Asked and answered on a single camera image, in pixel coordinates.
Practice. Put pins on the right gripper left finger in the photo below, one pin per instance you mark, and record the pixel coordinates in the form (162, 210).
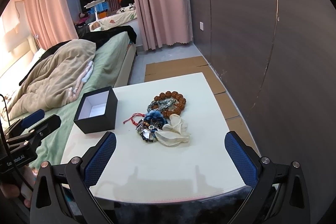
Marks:
(61, 192)

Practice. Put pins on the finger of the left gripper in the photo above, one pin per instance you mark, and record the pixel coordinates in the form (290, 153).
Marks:
(47, 126)
(33, 118)

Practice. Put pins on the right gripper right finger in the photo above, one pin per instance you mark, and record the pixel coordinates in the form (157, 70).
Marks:
(279, 193)

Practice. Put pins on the black jewelry box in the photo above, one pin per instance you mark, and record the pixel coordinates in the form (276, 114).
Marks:
(97, 111)

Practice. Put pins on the person's left hand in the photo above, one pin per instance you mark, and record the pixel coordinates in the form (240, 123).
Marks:
(20, 188)

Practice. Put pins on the beige blanket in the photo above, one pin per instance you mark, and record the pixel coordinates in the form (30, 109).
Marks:
(55, 81)

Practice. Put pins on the pink white plush cloth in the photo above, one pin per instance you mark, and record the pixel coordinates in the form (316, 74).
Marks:
(84, 77)

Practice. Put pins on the green bed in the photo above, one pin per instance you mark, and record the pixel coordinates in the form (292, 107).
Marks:
(108, 62)

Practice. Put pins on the black clothing on bed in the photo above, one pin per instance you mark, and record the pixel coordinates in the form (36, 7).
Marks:
(97, 37)

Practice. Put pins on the pink curtain left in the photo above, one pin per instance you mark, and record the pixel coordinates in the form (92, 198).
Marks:
(50, 22)

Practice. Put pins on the white low table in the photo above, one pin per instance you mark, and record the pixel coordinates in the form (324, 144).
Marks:
(141, 172)

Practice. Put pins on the patterned cream bedding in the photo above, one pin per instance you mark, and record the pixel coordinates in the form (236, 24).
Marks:
(113, 21)

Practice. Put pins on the flattened cardboard on floor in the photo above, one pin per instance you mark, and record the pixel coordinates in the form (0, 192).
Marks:
(195, 79)

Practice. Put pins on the dark wooden wardrobe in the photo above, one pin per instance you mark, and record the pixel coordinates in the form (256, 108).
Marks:
(277, 60)

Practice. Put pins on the white wall switch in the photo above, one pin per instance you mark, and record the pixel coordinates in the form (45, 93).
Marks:
(201, 26)

